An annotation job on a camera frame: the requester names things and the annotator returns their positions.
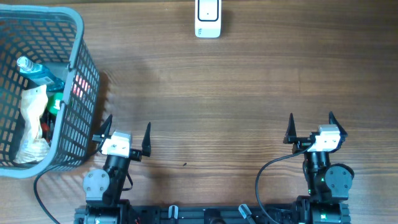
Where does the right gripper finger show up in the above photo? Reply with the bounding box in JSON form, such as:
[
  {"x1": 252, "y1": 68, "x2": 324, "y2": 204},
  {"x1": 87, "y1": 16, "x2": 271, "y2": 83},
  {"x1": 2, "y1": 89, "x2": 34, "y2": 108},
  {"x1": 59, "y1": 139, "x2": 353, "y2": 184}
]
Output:
[
  {"x1": 328, "y1": 111, "x2": 348, "y2": 137},
  {"x1": 284, "y1": 113, "x2": 297, "y2": 139}
]

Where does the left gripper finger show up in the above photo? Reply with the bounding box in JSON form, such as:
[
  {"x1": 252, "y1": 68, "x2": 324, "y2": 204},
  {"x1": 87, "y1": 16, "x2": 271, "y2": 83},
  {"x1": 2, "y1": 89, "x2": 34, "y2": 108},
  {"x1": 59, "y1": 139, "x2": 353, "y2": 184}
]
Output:
[
  {"x1": 142, "y1": 122, "x2": 151, "y2": 157},
  {"x1": 96, "y1": 115, "x2": 113, "y2": 138}
]

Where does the green lidded jar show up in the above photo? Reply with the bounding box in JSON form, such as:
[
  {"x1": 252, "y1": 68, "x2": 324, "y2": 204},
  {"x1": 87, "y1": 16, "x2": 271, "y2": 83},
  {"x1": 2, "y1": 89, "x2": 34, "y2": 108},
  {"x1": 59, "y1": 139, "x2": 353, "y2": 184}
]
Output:
[{"x1": 46, "y1": 92, "x2": 63, "y2": 116}]

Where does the beige snack bag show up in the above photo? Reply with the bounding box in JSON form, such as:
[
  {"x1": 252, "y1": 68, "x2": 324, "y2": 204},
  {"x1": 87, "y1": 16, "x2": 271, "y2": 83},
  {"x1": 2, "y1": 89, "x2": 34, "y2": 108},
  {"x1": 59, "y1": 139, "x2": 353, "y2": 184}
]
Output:
[{"x1": 14, "y1": 85, "x2": 50, "y2": 164}]

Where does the blue mouthwash bottle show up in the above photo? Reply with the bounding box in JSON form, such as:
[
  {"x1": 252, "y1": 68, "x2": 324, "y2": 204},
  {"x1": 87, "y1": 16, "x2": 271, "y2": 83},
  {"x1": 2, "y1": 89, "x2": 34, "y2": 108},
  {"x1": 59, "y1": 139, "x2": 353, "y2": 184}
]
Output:
[{"x1": 17, "y1": 56, "x2": 65, "y2": 91}]

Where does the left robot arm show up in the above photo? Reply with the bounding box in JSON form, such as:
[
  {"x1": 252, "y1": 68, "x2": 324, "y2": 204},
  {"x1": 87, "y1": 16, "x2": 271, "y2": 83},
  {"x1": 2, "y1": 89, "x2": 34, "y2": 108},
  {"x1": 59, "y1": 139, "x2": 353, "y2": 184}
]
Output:
[{"x1": 74, "y1": 115, "x2": 151, "y2": 224}]

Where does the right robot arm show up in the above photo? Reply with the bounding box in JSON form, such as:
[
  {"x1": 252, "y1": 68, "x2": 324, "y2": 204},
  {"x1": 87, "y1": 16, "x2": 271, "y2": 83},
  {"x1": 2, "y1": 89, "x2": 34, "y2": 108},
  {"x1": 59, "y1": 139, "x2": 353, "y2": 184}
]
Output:
[{"x1": 283, "y1": 112, "x2": 354, "y2": 224}]

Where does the white barcode scanner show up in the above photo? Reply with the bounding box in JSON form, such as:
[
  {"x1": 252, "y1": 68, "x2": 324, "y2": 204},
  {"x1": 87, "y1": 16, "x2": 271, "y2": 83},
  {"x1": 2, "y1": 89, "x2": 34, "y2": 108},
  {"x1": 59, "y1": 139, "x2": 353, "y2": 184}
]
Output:
[{"x1": 195, "y1": 0, "x2": 222, "y2": 39}]

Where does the grey plastic shopping basket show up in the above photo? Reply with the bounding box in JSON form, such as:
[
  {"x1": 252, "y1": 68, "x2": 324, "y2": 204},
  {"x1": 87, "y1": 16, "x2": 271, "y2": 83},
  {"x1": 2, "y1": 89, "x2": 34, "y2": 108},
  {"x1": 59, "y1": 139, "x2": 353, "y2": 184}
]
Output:
[{"x1": 1, "y1": 4, "x2": 100, "y2": 179}]

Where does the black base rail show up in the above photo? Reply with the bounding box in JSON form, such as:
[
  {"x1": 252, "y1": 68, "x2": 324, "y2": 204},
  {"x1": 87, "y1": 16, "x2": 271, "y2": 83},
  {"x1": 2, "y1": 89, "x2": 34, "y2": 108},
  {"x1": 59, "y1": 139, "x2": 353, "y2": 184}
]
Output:
[{"x1": 74, "y1": 198, "x2": 351, "y2": 224}]

